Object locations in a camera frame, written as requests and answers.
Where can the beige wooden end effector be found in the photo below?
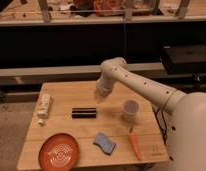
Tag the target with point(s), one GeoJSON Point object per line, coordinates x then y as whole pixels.
{"type": "Point", "coordinates": [98, 97]}

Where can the black whiteboard eraser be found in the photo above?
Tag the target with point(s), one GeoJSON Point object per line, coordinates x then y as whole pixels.
{"type": "Point", "coordinates": [84, 113]}

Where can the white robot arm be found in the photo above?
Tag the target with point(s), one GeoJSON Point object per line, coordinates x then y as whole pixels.
{"type": "Point", "coordinates": [187, 150]}

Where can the translucent plastic cup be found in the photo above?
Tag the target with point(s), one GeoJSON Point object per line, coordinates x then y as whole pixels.
{"type": "Point", "coordinates": [130, 110]}

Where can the blue sponge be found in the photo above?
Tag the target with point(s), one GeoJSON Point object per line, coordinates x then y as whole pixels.
{"type": "Point", "coordinates": [104, 143]}

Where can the orange toy carrot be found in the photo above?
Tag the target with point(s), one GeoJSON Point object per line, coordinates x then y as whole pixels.
{"type": "Point", "coordinates": [134, 143]}

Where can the white tube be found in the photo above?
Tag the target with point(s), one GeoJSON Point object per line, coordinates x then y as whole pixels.
{"type": "Point", "coordinates": [43, 109]}

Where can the orange plate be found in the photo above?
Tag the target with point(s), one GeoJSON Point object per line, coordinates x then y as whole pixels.
{"type": "Point", "coordinates": [60, 152]}

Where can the black box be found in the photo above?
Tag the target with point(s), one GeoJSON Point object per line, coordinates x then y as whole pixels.
{"type": "Point", "coordinates": [185, 59]}

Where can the red cloth clutter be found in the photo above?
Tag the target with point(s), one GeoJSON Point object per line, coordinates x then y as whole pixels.
{"type": "Point", "coordinates": [108, 7]}

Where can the metal shelf rail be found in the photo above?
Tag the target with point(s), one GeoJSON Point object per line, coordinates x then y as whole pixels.
{"type": "Point", "coordinates": [15, 72]}

